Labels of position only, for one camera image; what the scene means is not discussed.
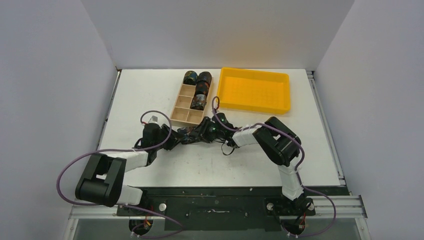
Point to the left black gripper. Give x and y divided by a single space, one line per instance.
173 140

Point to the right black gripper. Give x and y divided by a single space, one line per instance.
203 129

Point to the wooden compartment box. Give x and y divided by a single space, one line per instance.
182 115

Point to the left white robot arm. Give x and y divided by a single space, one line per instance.
102 181

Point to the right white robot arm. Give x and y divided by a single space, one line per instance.
279 143

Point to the rolled tie blue yellow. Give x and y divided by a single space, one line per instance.
190 78

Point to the yellow plastic tray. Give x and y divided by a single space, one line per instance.
254 90

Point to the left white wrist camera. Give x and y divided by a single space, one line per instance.
153 120

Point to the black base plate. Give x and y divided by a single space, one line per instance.
231 208

